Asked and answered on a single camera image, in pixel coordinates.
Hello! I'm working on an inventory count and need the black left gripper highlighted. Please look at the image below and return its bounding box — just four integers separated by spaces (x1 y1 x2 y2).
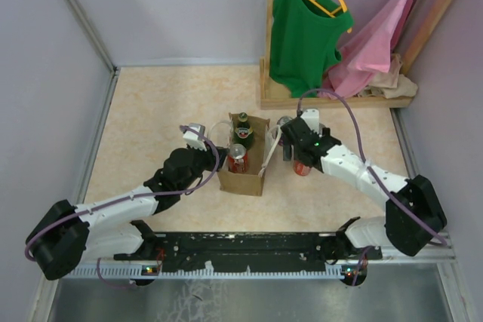
179 140 230 192

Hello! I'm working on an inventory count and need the red cola can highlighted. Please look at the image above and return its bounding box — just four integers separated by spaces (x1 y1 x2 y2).
228 143 248 173
293 161 312 176

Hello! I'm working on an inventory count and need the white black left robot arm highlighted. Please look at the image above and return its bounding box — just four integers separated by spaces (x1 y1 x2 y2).
25 146 227 281

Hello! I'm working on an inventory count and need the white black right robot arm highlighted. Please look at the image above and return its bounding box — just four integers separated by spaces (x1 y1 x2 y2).
281 117 448 259

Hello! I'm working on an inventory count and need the green Perrier glass bottle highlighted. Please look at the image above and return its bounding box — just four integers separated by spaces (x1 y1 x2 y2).
233 112 254 150

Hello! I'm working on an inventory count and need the wooden clothes rack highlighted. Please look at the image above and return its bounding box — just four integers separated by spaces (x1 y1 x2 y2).
260 0 453 110

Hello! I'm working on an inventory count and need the beige crumpled cloth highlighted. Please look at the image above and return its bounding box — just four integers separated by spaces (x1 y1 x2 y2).
357 54 418 99

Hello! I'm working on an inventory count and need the pink garment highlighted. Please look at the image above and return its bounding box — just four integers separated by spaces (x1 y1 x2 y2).
322 0 413 98

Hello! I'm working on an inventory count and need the green tank top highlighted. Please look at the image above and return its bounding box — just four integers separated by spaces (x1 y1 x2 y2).
269 0 353 98

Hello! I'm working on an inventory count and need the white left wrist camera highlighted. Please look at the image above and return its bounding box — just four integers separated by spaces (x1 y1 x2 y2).
180 123 207 151

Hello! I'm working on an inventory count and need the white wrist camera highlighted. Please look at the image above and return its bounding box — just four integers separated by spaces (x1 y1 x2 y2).
300 109 320 130
180 123 207 151

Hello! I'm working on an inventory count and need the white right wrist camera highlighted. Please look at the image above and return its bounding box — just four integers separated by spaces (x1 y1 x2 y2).
300 109 320 130

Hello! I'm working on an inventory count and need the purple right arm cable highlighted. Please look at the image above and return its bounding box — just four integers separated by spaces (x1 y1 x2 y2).
297 88 448 286

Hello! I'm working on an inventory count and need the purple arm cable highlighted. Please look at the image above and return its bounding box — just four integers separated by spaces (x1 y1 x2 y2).
297 88 448 286
23 124 220 291

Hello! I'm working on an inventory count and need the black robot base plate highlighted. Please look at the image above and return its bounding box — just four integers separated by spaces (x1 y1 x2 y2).
114 221 383 285

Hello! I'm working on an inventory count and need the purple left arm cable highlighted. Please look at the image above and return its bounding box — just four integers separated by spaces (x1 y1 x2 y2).
23 124 220 291

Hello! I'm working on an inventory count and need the aluminium frame rail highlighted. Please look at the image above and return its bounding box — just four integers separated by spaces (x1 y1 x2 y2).
41 0 118 74

